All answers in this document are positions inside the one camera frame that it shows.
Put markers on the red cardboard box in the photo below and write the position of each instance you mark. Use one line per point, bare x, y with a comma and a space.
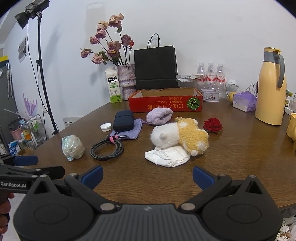
161, 105

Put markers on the white metal tin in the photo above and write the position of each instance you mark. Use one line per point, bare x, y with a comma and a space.
210, 95

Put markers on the dried pink rose bouquet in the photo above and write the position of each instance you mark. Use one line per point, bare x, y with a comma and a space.
111, 44

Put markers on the purple plastic bag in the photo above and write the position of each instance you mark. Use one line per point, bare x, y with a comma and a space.
244, 102

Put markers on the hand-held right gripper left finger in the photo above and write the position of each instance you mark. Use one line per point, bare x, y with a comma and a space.
93, 177

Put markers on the purple fluffy towel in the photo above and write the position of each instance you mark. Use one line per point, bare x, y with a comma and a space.
159, 115

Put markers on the yellow white plush toy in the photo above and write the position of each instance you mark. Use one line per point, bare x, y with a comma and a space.
180, 135

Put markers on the dark grey cabinet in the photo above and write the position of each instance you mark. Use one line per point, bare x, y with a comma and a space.
5, 104

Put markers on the clear water bottle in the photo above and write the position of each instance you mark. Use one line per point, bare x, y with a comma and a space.
201, 69
220, 73
211, 70

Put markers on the black light stand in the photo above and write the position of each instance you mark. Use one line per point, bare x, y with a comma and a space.
44, 76

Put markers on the white diaper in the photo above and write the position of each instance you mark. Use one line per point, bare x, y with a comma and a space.
166, 157

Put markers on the iridescent plastic bundle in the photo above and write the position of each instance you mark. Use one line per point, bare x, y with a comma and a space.
72, 148

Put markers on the purple marbled vase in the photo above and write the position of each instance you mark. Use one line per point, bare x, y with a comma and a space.
126, 78

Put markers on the red rose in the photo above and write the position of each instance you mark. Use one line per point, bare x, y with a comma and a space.
212, 125

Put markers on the white flat printed box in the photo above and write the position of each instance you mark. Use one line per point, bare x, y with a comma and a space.
190, 76

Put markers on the purple flower ornament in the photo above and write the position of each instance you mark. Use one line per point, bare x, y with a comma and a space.
30, 105

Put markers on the yellow ceramic mug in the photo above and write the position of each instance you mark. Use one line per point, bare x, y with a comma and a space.
292, 127

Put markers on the black paper bag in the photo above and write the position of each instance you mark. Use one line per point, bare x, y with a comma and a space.
156, 67

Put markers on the navy zip case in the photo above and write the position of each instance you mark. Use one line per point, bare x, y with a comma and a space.
123, 120

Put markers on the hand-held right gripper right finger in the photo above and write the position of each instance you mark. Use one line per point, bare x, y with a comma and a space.
203, 178

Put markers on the crumpled white paper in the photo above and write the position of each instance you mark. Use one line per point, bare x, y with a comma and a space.
288, 233

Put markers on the white printed carton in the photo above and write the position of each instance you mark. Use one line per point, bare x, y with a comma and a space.
71, 122

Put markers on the green white milk carton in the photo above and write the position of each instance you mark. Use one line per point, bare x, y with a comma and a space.
113, 88

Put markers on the yellow thermos jug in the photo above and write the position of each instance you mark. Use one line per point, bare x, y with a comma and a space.
269, 92

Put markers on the pile of small boxes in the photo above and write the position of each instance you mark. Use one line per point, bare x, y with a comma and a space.
12, 147

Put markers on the pink basket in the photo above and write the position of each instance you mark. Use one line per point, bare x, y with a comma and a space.
15, 131

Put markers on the yellow green apple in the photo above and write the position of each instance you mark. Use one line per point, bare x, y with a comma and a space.
231, 96

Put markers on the person's left hand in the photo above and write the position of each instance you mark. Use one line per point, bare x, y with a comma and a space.
4, 208

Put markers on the grey wall notice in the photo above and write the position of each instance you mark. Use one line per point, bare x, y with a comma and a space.
23, 49

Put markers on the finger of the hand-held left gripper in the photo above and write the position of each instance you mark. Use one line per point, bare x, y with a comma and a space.
49, 172
26, 160

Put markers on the white bottle cap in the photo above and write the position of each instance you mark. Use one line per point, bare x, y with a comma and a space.
106, 127

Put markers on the black studio light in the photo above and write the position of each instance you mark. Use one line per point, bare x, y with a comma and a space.
32, 9

